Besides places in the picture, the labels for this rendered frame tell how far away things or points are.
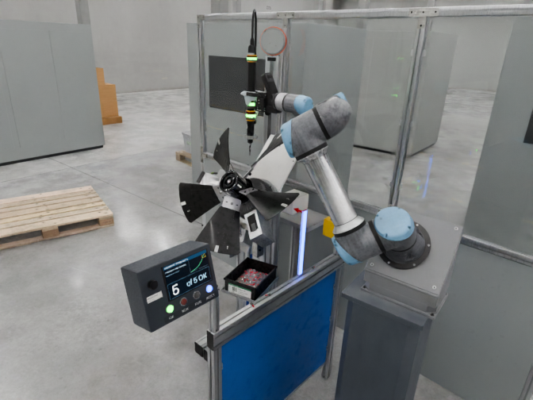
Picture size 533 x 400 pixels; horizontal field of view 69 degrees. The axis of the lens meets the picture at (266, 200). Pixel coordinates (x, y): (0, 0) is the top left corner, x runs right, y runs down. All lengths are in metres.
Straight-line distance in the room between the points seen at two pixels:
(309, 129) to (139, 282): 0.69
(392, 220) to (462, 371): 1.43
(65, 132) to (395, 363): 6.57
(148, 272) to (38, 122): 6.13
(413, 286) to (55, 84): 6.53
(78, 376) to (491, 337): 2.31
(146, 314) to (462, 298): 1.67
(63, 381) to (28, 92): 5.13
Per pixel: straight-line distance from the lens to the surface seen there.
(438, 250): 1.51
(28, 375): 2.89
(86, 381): 2.72
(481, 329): 2.41
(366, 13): 2.31
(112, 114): 10.05
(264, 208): 1.78
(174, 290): 1.24
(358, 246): 1.33
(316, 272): 1.93
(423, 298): 1.50
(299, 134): 1.27
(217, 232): 1.92
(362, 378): 1.75
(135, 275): 1.19
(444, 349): 2.56
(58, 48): 7.27
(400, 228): 1.31
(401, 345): 1.57
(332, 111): 1.28
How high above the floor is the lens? 1.87
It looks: 22 degrees down
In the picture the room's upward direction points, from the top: 2 degrees clockwise
